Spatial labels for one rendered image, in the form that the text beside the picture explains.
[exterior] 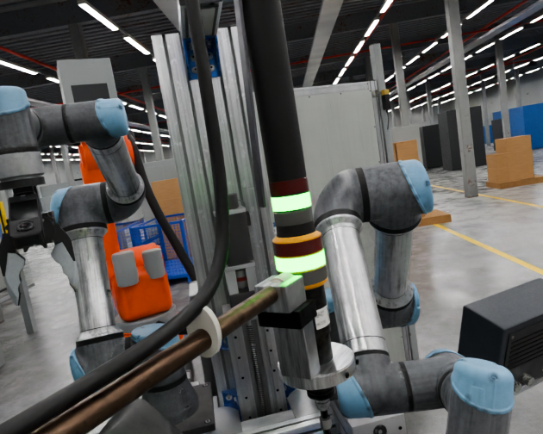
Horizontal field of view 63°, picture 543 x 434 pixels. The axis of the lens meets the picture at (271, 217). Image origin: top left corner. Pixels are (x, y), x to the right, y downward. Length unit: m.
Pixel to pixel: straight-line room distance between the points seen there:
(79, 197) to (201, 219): 0.32
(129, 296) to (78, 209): 3.12
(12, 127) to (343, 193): 0.59
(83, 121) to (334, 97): 1.82
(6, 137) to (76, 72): 3.56
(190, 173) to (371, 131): 1.57
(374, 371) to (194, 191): 0.75
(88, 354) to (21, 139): 0.58
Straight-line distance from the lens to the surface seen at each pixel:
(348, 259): 0.82
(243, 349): 1.31
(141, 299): 4.36
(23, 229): 0.77
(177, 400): 1.23
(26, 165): 0.84
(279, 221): 0.38
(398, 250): 1.04
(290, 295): 0.35
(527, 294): 1.21
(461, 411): 0.67
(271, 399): 1.38
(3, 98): 0.86
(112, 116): 0.92
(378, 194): 0.90
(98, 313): 1.22
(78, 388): 0.23
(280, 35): 0.38
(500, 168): 12.73
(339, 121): 2.55
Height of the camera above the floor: 1.65
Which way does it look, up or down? 7 degrees down
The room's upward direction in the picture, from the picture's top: 9 degrees counter-clockwise
